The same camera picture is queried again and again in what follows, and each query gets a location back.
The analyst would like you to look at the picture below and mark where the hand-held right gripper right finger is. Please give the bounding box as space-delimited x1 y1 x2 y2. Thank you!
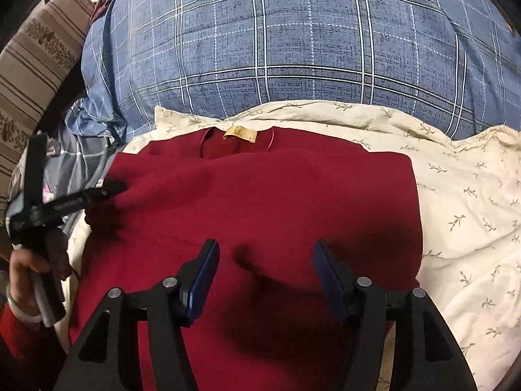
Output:
312 240 479 391

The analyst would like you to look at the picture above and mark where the red sweater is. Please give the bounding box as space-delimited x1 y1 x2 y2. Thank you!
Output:
68 127 422 391

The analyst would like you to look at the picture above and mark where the cream leaf-print sheet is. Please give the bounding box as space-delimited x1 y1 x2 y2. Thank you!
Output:
61 101 521 391

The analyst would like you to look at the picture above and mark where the blue plaid pillow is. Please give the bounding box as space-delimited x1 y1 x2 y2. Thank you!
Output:
61 0 514 190

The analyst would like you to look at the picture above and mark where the striped floral beige cushion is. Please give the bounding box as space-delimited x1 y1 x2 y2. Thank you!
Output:
0 0 95 212

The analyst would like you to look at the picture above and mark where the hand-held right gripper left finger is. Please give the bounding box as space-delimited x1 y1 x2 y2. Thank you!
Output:
53 238 221 391

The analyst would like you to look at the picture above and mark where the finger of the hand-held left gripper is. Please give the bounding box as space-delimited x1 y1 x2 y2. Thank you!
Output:
81 179 128 209

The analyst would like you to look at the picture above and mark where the person's left hand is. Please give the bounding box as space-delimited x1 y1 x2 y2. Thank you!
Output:
9 228 74 324

